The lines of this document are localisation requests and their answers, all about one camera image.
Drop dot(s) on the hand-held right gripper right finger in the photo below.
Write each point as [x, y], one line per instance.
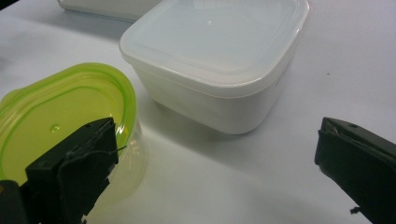
[361, 161]

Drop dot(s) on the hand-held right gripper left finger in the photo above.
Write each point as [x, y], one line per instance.
[74, 168]

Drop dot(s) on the white square lidded container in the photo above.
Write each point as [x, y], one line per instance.
[218, 62]

